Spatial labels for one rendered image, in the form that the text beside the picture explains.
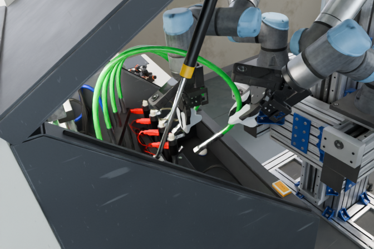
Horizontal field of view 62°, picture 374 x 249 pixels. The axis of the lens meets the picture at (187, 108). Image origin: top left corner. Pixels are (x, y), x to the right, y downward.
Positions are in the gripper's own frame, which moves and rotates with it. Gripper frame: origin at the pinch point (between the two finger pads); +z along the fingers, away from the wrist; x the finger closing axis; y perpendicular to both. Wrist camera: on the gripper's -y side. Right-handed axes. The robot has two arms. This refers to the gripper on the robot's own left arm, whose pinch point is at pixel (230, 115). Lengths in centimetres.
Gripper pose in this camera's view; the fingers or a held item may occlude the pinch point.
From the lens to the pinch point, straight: 82.5
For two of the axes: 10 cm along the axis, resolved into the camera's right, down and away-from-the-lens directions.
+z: -5.8, 5.1, 6.4
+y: 8.0, 4.9, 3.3
